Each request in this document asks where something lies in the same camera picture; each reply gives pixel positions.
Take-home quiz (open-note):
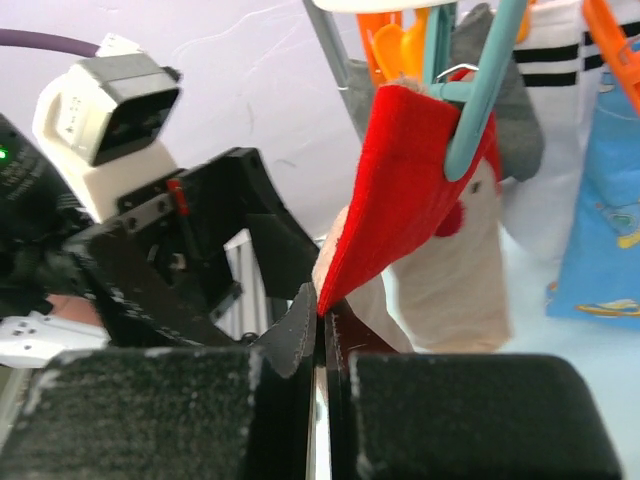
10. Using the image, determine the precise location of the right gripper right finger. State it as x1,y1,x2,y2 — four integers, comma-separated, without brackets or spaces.
324,305,622,479

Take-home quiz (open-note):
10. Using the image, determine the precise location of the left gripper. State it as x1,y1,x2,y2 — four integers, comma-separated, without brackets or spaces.
64,147,318,347

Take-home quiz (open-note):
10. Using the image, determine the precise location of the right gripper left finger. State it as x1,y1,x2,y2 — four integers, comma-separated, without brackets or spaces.
1,284,317,479

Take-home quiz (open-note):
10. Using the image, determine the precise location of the red reindeer sock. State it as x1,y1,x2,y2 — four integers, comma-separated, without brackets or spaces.
312,77,511,353

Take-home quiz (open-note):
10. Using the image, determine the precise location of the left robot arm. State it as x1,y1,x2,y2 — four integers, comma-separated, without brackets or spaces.
1,120,318,347

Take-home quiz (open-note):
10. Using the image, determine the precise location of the blue patterned sock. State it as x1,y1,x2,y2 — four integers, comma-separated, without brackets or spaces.
546,67,639,330

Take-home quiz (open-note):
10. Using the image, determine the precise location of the grey sock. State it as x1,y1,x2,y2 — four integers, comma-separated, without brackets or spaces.
344,2,546,184

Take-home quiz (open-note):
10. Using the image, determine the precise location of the white silver clothes rack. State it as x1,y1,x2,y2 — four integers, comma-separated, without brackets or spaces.
303,0,349,91

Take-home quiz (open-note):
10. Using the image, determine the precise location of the yellow clothes peg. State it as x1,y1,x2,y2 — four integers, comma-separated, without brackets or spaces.
372,8,430,81

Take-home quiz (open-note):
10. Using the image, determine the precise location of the teal clothes peg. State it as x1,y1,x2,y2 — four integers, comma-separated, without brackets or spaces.
423,0,528,182

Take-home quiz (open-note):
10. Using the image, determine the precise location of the white black striped sock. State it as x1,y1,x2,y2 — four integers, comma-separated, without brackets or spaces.
502,1,597,261

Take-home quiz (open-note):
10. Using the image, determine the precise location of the orange clothes peg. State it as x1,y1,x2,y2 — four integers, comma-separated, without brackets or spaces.
582,0,639,112

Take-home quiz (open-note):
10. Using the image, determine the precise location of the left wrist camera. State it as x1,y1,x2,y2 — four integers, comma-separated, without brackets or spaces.
32,53,180,223

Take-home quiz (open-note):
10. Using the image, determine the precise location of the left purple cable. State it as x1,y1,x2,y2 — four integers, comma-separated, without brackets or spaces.
0,28,104,59

